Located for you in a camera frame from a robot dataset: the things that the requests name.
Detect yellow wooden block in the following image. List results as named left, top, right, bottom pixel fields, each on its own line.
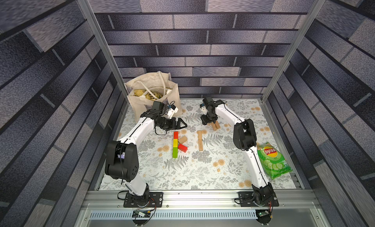
left=173, top=139, right=178, bottom=148

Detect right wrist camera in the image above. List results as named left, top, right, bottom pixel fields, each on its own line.
left=200, top=103, right=208, bottom=115

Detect natural block numbered 49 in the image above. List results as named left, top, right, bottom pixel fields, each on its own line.
left=211, top=123, right=217, bottom=131

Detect green wooden block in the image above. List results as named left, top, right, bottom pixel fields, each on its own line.
left=172, top=147, right=178, bottom=158

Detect right aluminium frame post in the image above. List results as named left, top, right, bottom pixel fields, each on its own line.
left=261, top=0, right=326, bottom=104

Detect circuit board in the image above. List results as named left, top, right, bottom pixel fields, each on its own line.
left=132, top=209, right=153, bottom=220
left=255, top=209, right=272, bottom=225

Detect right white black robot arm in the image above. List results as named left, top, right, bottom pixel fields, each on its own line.
left=200, top=97, right=277, bottom=207

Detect left circuit board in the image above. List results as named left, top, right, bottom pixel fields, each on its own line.
left=132, top=209, right=153, bottom=220

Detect right circuit board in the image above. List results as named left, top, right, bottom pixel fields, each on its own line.
left=255, top=209, right=272, bottom=225

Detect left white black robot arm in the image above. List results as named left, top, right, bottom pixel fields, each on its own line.
left=104, top=101, right=187, bottom=202

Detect natural block with engraved numbers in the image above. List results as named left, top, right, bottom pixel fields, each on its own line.
left=198, top=140, right=203, bottom=151

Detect green chips bag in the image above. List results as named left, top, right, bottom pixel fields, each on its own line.
left=257, top=143, right=293, bottom=179

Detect left aluminium frame post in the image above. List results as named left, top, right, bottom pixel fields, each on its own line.
left=77, top=0, right=128, bottom=100

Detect beige canvas tote bag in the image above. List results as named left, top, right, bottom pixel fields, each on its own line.
left=125, top=71, right=183, bottom=121

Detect aluminium frame post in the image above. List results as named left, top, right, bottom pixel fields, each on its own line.
left=77, top=0, right=128, bottom=100
left=261, top=0, right=326, bottom=104

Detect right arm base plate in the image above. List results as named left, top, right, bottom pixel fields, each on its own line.
left=234, top=191, right=279, bottom=208

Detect yellow items inside bag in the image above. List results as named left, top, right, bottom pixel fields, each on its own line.
left=134, top=89, right=163, bottom=101

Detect aluminium front rail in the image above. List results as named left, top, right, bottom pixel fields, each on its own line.
left=80, top=189, right=321, bottom=211

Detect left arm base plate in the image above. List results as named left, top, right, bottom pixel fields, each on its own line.
left=123, top=192, right=164, bottom=208

